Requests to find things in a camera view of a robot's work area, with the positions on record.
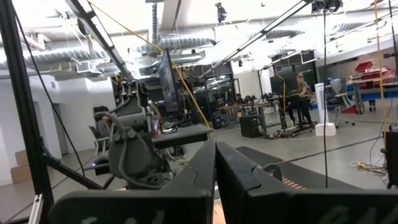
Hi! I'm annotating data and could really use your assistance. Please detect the black stand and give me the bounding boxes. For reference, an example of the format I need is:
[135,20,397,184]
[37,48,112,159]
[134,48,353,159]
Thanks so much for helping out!
[381,123,398,190]

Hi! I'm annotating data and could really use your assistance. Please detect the black computer monitor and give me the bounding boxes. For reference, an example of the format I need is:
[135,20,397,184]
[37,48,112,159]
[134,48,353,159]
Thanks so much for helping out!
[158,49,181,113]

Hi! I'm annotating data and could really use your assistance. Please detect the cardboard box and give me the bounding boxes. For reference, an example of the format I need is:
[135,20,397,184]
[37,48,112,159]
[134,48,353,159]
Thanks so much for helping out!
[10,149,32,184]

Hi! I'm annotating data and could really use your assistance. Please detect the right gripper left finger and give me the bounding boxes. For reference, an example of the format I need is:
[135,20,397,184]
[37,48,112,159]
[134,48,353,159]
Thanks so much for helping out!
[49,141,217,224]

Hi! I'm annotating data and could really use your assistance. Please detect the thin yellow hanging cable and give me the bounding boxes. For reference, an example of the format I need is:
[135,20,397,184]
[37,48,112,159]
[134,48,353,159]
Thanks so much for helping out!
[373,0,388,147]

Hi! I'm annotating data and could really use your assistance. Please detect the red storage bins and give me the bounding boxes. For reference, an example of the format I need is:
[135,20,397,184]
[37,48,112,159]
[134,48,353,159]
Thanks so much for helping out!
[354,60,397,81]

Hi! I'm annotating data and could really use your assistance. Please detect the black aluminium rig frame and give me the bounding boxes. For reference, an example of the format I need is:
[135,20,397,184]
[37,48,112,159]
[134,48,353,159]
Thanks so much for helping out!
[0,0,315,224]

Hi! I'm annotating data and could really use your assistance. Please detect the silver ventilation duct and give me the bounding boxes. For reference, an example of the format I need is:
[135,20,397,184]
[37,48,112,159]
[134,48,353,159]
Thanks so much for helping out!
[136,36,218,56]

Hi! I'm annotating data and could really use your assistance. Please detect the person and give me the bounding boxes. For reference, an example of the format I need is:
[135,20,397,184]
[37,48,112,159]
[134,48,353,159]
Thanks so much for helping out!
[287,72,313,129]

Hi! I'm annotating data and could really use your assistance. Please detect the black desk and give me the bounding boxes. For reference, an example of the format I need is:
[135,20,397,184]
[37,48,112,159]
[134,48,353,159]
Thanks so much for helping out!
[151,123,214,149]

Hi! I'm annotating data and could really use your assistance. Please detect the black overhead camera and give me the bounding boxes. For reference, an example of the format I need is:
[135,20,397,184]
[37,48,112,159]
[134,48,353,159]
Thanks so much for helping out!
[215,2,228,24]

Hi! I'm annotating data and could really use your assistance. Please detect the silver frame bracket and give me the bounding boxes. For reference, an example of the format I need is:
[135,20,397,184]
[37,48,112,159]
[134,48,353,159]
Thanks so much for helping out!
[27,194,44,224]

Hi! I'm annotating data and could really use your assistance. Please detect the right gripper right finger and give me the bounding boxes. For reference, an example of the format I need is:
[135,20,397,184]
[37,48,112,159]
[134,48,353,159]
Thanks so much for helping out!
[216,141,398,224]

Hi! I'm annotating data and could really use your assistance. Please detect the wooden workbench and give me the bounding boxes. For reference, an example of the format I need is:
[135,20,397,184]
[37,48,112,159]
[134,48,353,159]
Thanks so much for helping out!
[217,93,299,138]

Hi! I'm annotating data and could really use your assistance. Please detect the white tower appliance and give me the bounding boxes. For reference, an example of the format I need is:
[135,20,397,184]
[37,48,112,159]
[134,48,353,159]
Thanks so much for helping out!
[314,82,337,137]

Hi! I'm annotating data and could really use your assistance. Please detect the grey office chair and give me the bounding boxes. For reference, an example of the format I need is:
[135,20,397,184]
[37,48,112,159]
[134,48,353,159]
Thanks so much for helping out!
[329,77,357,127]

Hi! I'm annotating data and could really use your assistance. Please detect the thin black hanging cable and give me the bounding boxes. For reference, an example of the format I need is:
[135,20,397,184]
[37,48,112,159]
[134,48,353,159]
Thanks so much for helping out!
[322,0,329,189]

